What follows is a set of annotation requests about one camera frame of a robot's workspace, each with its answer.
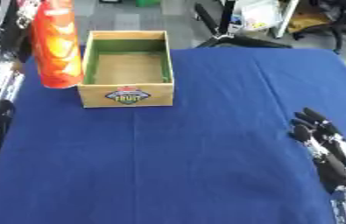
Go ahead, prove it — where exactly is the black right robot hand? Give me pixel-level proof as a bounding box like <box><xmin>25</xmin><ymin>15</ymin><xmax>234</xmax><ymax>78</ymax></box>
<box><xmin>287</xmin><ymin>107</ymin><xmax>346</xmax><ymax>195</ymax></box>

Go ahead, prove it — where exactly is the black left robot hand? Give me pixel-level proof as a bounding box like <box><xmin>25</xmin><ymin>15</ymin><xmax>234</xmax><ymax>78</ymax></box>
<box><xmin>0</xmin><ymin>0</ymin><xmax>43</xmax><ymax>64</ymax></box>

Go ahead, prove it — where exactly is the orange red tall bottle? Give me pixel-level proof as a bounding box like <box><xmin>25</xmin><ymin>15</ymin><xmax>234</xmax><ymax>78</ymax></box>
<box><xmin>30</xmin><ymin>0</ymin><xmax>86</xmax><ymax>89</ymax></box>

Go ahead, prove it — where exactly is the tan cardboard box green inside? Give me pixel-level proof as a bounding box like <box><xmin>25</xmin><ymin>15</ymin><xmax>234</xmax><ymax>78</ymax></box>
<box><xmin>75</xmin><ymin>30</ymin><xmax>176</xmax><ymax>109</ymax></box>

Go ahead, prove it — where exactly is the green container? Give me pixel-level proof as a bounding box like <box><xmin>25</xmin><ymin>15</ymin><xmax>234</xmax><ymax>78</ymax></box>
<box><xmin>134</xmin><ymin>0</ymin><xmax>162</xmax><ymax>8</ymax></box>

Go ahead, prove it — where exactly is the black office chair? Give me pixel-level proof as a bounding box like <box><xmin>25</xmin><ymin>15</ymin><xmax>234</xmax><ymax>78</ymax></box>
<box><xmin>290</xmin><ymin>0</ymin><xmax>346</xmax><ymax>55</ymax></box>

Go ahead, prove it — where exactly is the white board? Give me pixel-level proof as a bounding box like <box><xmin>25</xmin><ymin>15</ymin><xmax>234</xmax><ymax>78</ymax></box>
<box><xmin>237</xmin><ymin>0</ymin><xmax>301</xmax><ymax>39</ymax></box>

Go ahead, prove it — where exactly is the black tripod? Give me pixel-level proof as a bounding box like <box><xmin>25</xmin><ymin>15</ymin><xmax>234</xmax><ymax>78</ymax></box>
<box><xmin>192</xmin><ymin>0</ymin><xmax>294</xmax><ymax>50</ymax></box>

